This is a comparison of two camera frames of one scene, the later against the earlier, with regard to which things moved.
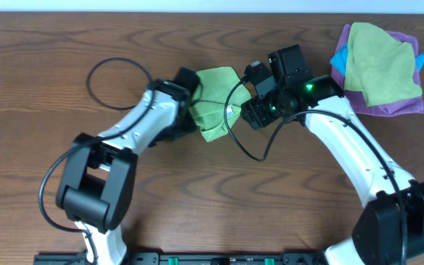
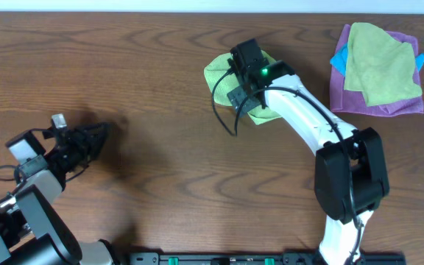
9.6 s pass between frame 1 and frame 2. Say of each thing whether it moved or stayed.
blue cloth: stayed
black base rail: stayed
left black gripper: moved
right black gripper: moved
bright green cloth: moved
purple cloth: stayed
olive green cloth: stayed
